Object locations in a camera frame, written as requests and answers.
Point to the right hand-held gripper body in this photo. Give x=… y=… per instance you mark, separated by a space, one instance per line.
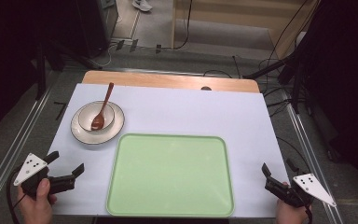
x=312 y=186

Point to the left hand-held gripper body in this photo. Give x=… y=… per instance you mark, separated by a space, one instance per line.
x=31 y=168

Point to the person's right hand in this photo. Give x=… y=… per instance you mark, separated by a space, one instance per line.
x=292 y=214

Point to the person's left hand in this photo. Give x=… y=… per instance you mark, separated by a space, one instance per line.
x=37 y=207

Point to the white dark-rimmed plate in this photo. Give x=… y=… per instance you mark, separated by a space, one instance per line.
x=101 y=138

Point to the brown wooden spoon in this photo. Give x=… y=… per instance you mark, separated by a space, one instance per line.
x=98 y=122

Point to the white ceramic bowl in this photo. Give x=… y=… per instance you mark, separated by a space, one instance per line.
x=86 y=115

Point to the black tripod stand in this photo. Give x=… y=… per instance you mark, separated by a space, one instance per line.
x=295 y=84
x=41 y=71

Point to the light green tray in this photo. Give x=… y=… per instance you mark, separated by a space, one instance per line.
x=167 y=174

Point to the black curtain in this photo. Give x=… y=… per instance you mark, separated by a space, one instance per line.
x=348 y=77
x=9 y=62

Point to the white table sheet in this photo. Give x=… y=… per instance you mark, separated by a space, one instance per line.
x=183 y=109

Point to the dark equipment case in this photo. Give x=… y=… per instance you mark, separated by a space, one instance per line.
x=96 y=25

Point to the light wooden furniture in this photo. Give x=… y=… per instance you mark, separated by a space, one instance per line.
x=220 y=12

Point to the metal floor rail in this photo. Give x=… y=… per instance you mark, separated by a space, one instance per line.
x=304 y=149
x=15 y=143

